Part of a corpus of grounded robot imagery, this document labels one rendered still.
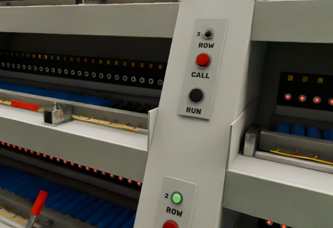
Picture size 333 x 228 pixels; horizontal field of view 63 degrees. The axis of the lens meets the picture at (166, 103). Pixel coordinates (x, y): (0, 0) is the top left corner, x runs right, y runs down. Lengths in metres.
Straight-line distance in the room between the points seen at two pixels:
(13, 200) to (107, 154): 0.26
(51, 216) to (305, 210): 0.38
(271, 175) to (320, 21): 0.17
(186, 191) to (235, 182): 0.05
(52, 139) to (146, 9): 0.23
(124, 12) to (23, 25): 0.22
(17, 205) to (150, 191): 0.30
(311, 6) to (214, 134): 0.17
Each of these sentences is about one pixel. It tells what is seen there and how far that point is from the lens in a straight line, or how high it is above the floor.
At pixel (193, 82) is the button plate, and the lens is 0.33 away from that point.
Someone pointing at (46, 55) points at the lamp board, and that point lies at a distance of 0.72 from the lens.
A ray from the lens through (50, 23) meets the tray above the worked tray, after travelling 0.52.
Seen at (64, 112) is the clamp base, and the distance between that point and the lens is 0.45.
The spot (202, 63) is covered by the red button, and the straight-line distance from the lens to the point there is 0.32.
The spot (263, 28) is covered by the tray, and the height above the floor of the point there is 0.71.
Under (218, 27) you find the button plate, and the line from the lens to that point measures 0.34.
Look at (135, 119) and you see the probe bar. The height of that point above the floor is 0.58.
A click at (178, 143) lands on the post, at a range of 0.32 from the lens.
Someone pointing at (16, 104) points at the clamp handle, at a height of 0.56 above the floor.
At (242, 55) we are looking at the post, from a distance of 0.32.
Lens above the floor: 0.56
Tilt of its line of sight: 7 degrees up
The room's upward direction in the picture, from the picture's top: 12 degrees clockwise
